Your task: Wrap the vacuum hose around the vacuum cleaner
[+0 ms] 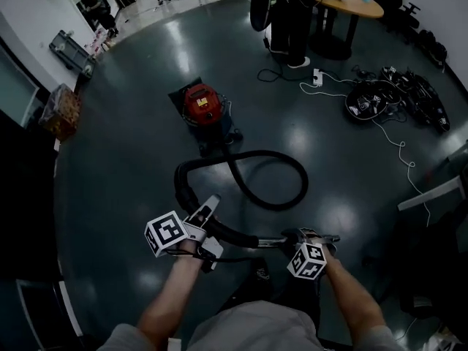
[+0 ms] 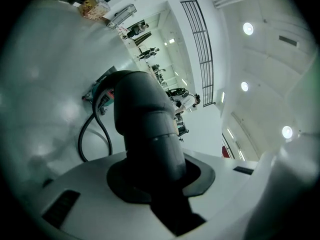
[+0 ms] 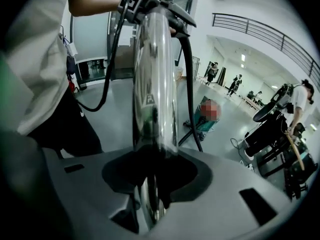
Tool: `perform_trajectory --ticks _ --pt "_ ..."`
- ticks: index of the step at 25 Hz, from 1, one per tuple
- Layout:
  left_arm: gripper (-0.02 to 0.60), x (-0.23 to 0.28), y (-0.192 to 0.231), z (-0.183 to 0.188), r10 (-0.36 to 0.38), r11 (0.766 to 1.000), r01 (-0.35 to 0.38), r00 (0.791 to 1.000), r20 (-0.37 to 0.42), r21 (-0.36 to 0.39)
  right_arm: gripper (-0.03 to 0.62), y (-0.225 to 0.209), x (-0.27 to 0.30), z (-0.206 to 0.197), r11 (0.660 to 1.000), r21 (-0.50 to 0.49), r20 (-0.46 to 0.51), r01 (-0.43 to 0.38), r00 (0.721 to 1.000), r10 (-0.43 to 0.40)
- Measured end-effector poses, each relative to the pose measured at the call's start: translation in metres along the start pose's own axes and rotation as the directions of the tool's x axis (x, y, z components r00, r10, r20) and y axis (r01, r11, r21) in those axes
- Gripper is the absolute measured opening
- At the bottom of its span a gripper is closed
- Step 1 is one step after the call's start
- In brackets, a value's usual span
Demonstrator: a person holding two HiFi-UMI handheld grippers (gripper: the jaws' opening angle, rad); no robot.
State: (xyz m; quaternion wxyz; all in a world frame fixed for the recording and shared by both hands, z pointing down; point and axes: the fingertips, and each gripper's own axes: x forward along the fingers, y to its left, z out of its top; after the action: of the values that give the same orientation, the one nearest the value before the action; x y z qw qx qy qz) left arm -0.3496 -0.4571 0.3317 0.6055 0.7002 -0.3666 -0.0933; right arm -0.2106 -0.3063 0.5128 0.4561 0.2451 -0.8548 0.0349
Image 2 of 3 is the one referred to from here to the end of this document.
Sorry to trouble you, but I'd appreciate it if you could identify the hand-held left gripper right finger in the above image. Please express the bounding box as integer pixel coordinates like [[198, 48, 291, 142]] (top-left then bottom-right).
[[189, 132, 320, 240]]

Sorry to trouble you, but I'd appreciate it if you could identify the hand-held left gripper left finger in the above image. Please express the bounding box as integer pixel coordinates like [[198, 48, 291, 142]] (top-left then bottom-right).
[[41, 150, 259, 238]]

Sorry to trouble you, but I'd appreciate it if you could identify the black vacuum hose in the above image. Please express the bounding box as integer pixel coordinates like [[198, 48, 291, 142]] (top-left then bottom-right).
[[77, 70, 188, 186]]

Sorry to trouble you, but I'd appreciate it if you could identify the ceiling air vent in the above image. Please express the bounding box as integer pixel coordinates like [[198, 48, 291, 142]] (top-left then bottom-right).
[[278, 34, 299, 48]]

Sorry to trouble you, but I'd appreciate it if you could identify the black metal railing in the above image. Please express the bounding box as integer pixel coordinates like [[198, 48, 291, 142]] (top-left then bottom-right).
[[179, 0, 216, 108]]

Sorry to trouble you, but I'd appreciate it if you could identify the clear plastic storage box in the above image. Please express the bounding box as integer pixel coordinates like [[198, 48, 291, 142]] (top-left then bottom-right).
[[107, 4, 138, 29]]

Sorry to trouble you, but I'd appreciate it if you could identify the cardboard box with packets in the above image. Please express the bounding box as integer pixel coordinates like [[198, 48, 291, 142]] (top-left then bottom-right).
[[78, 0, 111, 21]]

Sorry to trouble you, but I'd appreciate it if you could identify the red wall panel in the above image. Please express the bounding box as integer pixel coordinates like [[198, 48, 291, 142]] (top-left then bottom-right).
[[220, 145, 232, 159]]

